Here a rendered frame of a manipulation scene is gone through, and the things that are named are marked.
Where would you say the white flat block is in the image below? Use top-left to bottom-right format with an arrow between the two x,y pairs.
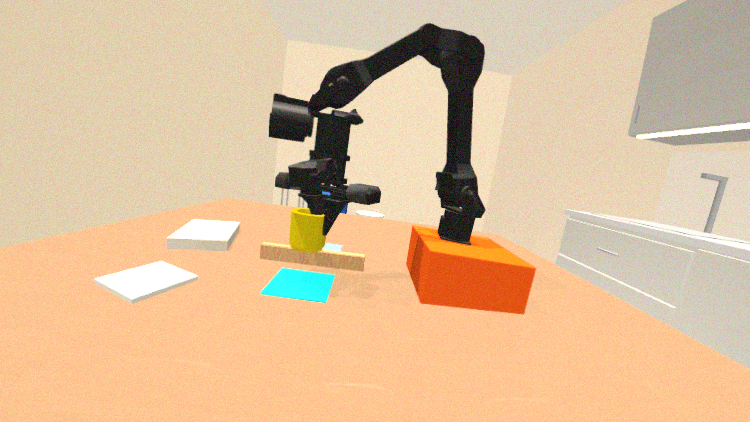
166,219 -> 240,251

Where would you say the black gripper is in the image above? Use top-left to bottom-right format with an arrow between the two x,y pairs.
275,144 -> 381,236

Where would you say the tan wooden flat bar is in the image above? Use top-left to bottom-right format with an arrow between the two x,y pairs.
260,242 -> 365,272

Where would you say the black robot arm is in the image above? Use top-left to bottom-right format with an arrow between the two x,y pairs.
269,23 -> 486,246

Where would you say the yellow cup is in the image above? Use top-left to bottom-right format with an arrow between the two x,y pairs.
289,208 -> 327,253

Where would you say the white flat rectangular pad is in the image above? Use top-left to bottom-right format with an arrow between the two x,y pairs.
94,261 -> 198,304

